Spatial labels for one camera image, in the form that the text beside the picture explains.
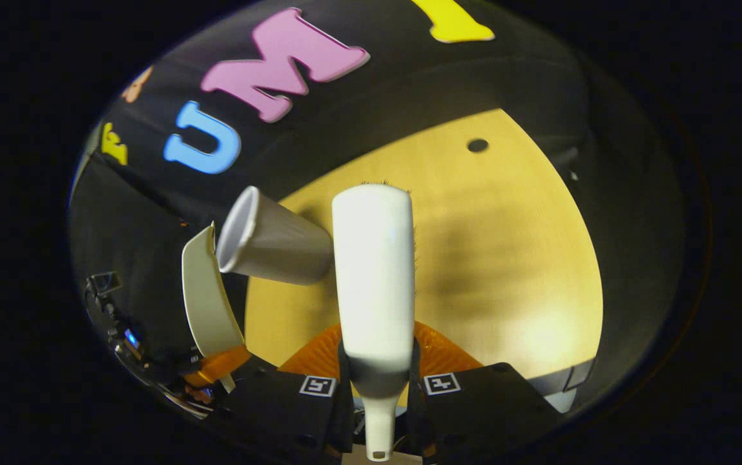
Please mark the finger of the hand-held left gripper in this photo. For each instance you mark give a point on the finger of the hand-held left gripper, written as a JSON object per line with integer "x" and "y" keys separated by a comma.
{"x": 219, "y": 365}
{"x": 199, "y": 395}

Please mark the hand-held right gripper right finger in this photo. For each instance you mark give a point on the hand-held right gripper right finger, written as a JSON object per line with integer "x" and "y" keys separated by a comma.
{"x": 474, "y": 407}

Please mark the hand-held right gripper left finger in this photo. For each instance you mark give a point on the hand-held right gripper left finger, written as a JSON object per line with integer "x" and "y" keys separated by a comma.
{"x": 280, "y": 407}

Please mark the grey dustpan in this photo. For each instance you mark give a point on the grey dustpan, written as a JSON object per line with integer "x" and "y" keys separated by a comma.
{"x": 206, "y": 297}

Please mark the small white broom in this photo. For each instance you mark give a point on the small white broom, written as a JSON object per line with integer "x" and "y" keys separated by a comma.
{"x": 374, "y": 271}

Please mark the black backdrop cloth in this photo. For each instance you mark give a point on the black backdrop cloth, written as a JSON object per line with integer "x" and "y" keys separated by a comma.
{"x": 377, "y": 116}

